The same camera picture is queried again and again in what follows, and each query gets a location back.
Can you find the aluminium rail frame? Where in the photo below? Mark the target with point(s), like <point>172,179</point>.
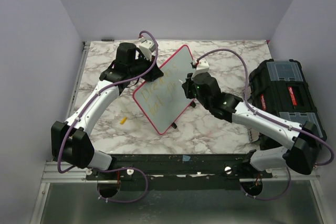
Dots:
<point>50,175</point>

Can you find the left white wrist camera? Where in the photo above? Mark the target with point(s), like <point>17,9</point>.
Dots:
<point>147,48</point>

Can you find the black base frame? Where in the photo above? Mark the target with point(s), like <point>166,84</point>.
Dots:
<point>171,172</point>

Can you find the pink framed whiteboard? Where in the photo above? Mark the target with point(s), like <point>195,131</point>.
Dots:
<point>163,100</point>

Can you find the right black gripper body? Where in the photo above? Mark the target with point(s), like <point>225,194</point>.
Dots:
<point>200,98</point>

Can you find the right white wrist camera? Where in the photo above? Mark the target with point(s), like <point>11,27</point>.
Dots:
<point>201,66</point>

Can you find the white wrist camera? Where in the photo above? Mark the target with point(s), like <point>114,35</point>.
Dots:
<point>147,48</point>
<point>201,66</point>

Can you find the yellow marker cap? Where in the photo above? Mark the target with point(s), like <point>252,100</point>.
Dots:
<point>123,120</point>

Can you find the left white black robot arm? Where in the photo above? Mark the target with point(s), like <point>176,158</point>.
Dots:
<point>70,140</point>

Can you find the black plastic toolbox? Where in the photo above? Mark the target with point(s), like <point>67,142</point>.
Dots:
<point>280,88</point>

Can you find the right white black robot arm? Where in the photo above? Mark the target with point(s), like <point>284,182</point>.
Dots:
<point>298,142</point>

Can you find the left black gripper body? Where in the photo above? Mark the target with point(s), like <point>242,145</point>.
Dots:
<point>140,67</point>

